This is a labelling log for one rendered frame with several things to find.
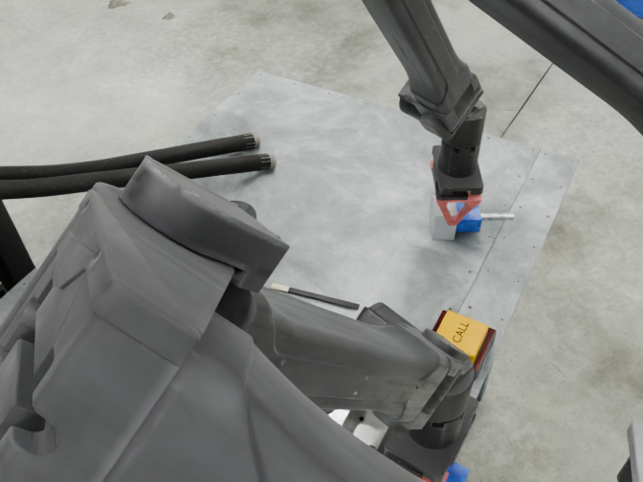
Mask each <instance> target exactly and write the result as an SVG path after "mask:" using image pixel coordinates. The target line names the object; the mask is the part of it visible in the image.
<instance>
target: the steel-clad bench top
mask: <svg viewBox="0 0 643 482"><path fill-rule="evenodd" d="M254 132H256V133H257V134H258V136H259V137H260V147H257V148H253V149H248V150H242V151H237V152H233V153H228V154H222V155H217V156H212V157H207V158H202V159H197V160H192V161H187V162H194V161H203V160H211V159H221V158H230V157H238V156H247V155H255V154H264V153H273V154H274V155H275V156H276V160H277V165H276V167H275V168H274V169H267V170H259V171H252V172H244V173H236V174H229V175H221V176H212V177H205V178H197V179H191V180H192V181H194V182H196V183H198V184H199V185H201V186H204V187H206V188H208V189H209V190H211V191H213V192H215V193H217V194H219V195H221V196H222V197H224V198H226V199H228V200H229V201H242V202H245V203H248V204H250V205H251V206H252V207H253V208H254V209H255V212H256V219H257V221H258V222H259V223H261V224H262V225H263V226H265V227H266V228H267V229H269V230H270V231H272V232H273V233H274V234H277V235H279V236H280V239H282V240H283V241H284V242H285V243H287V244H288V245H289V246H290V249H289V250H288V252H287V253H286V254H285V255H284V256H283V258H282V259H281V261H280V262H279V264H278V265H277V267H276V268H275V270H274V271H273V273H272V274H271V276H270V277H269V279H268V280H267V282H266V283H265V285H264V286H263V287H266V288H269V289H271V286H272V284H273V283H276V284H280V285H284V286H288V287H291V288H296V289H300V290H304V291H307V292H311V293H315V294H319V295H323V296H330V297H334V298H337V299H341V300H345V301H349V302H353V303H357V304H360V307H359V309H358V310H355V309H351V308H347V307H343V306H340V305H336V304H332V303H328V302H324V301H320V300H316V299H313V298H309V297H305V296H298V295H294V294H290V293H286V292H282V291H279V290H275V289H272V290H275V291H277V292H280V293H283V294H286V295H288V296H292V297H295V298H298V299H300V300H303V301H306V302H309V303H311V304H314V305H317V306H320V307H322V308H324V309H327V310H330V311H333V312H335V313H338V314H341V315H344V316H347V317H349V318H354V319H356V318H357V316H358V315H359V314H360V313H361V312H362V310H363V309H364V307H365V306H366V307H370V306H371V305H373V304H375V303H377V302H383V303H385V304H386V305H387V306H388V307H389V308H390V309H392V310H393V311H394V312H396V313H397V314H398V315H400V316H401V317H402V318H404V319H405V320H407V321H408V322H409V323H411V324H412V325H414V326H415V327H416V328H418V329H419V330H420V331H422V332H423V331H424V330H425V329H426V328H428V329H430V330H432V329H433V327H434V325H435V324H436V322H437V320H438V318H439V316H440V314H441V312H442V311H443V310H445V311H452V312H455V313H459V314H460V315H462V316H464V317H467V318H471V319H474V320H476V321H479V322H482V323H484V324H487V325H488V326H489V327H490V328H492V329H495V330H496V331H497V332H496V335H495V338H494V341H493V343H492V345H491V347H490V350H489V352H488V354H487V356H486V358H485V361H484V363H483V365H482V366H481V369H480V371H479V373H478V375H477V379H476V380H475V381H474V382H473V386H472V389H471V393H470V396H472V397H474V398H477V395H478V393H479V390H480V389H481V387H482V384H483V382H484V380H485V377H486V375H487V373H488V371H489V368H490V366H491V364H492V361H493V359H494V357H495V355H496V353H497V351H498V348H499V345H500V343H501V340H502V338H503V336H504V333H505V331H506V329H507V326H508V324H509V322H510V320H511V317H512V316H513V314H514V311H515V309H516V307H517V304H518V302H519V300H520V298H521V294H522V292H523V289H524V287H525V285H526V282H527V280H528V278H529V276H530V274H531V272H532V270H533V267H534V265H535V263H536V260H537V258H538V256H539V254H540V251H541V249H542V247H543V243H544V241H545V238H546V236H547V235H548V233H549V230H550V228H551V226H552V223H553V221H554V219H555V216H556V214H557V212H558V209H559V207H560V205H561V203H562V201H563V199H564V197H565V193H566V191H567V188H568V186H569V184H570V182H571V179H572V177H573V175H574V172H575V170H576V168H577V165H578V163H579V162H580V160H578V159H575V158H571V157H568V156H565V155H561V154H558V153H554V152H550V151H547V150H543V149H540V148H537V147H533V146H530V145H526V144H523V143H519V142H513V141H509V140H506V139H503V138H499V137H496V136H492V135H489V134H485V133H483V134H482V139H481V145H480V150H479V155H478V165H479V169H480V173H481V177H482V181H483V184H484V188H483V192H482V194H481V197H482V200H481V203H480V204H479V205H478V206H479V211H480V213H514V220H499V221H481V226H480V231H479V232H456V233H455V240H432V233H431V227H430V220H429V218H430V210H431V202H432V196H433V195H435V188H434V182H433V177H432V171H431V166H430V161H431V160H433V155H432V147H433V146H434V145H441V138H439V137H438V136H436V135H434V134H433V133H431V132H429V131H427V130H426V129H425V128H424V127H423V126H422V124H421V123H420V122H419V120H417V119H415V118H413V117H411V116H409V115H407V114H405V113H404V112H402V111H401V110H399V109H395V108H392V107H388V106H385V105H382V104H378V103H374V102H371V101H367V100H364V99H357V98H354V97H351V96H348V95H344V94H340V93H337V92H333V91H330V90H326V89H322V88H320V87H316V86H313V85H309V84H305V83H302V82H298V81H295V80H292V79H288V78H285V77H278V76H275V75H271V74H268V73H264V72H260V71H258V72H257V73H256V74H254V75H253V76H252V77H251V78H250V79H249V80H247V81H246V82H245V83H244V84H243V85H242V86H241V87H240V88H238V89H237V90H236V91H235V92H234V93H233V94H232V95H230V96H229V97H228V98H227V99H226V100H225V101H224V102H222V103H221V104H220V105H219V106H218V107H217V108H216V109H215V110H213V111H212V112H211V113H210V114H209V115H208V116H207V117H205V118H204V119H203V120H202V121H201V122H200V123H199V124H197V125H196V126H195V127H194V128H193V129H192V130H191V131H189V132H188V133H187V134H186V136H185V137H184V138H183V139H181V140H180V141H179V142H177V143H176V144H175V145H173V146H177V145H183V144H188V143H194V142H203V141H209V140H215V139H220V138H226V137H230V136H236V135H242V134H247V133H254ZM518 194H519V195H518ZM517 196H518V197H517ZM516 198H517V199H516ZM515 200H516V201H515ZM514 202H515V203H514ZM513 204H514V205H513ZM510 209H511V210H510ZM509 211H510V212H509ZM492 245H493V246H492ZM491 247H492V248H491ZM490 249H491V250H490ZM487 254H488V255H487ZM486 256H487V257H486ZM485 258H486V259H485ZM484 260H485V261H484ZM483 262H484V263H483ZM42 263H43V262H41V263H40V264H39V265H38V266H37V267H36V268H35V269H33V270H32V271H31V272H30V273H29V274H28V275H27V276H25V277H24V278H23V279H22V280H21V281H20V282H19V283H17V284H16V285H15V286H14V287H13V288H12V289H11V290H10V291H8V292H7V293H6V294H5V295H4V296H3V297H1V298H0V326H1V324H2V323H3V321H4V320H5V318H6V317H7V315H8V314H9V312H10V311H11V309H12V307H13V306H14V304H15V303H16V301H17V300H18V298H20V296H21V295H22V293H23V292H24V290H25V289H26V287H27V286H28V284H29V283H30V281H31V280H32V278H33V276H34V275H35V273H36V272H37V270H38V269H39V267H40V266H41V264H42ZM482 264H483V265H482ZM481 266H482V267H481ZM460 307H461V308H460ZM459 309H460V310H459ZM458 311H459V312H458Z"/></svg>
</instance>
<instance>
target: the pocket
mask: <svg viewBox="0 0 643 482"><path fill-rule="evenodd" d="M342 427H344V428H345V429H347V430H348V431H349V432H351V433H352V434H354V435H355V436H356V437H358V438H359V439H361V440H362V441H363V442H365V443H366V444H367V445H369V446H370V445H372V446H374V447H375V450H377V449H378V448H379V446H380V444H381V442H382V440H383V438H384V436H385V434H386V432H387V430H388V426H386V425H385V424H384V423H383V422H381V421H380V420H379V419H378V418H377V417H376V416H375V415H374V414H373V413H372V411H366V410H349V412H348V414H347V416H346V417H345V419H344V422H343V423H342Z"/></svg>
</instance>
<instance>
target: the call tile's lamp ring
mask: <svg viewBox="0 0 643 482"><path fill-rule="evenodd" d="M447 312H448V311H445V310H443V311H442V313H441V315H440V317H439V319H438V321H437V322H436V324H435V326H434V327H433V329H432V330H433V331H434V332H437V330H438V328H439V326H440V324H441V322H442V320H443V318H444V317H445V315H446V313H447ZM488 331H489V334H488V337H487V339H486V341H485V342H484V344H483V347H482V349H481V351H480V353H479V355H478V358H477V361H476V363H475V365H474V369H475V372H477V371H478V369H479V367H480V364H481V362H482V360H483V358H484V355H485V353H486V351H487V349H488V347H489V344H490V342H491V340H492V338H493V335H494V334H495V332H496V330H495V329H492V328H490V327H488Z"/></svg>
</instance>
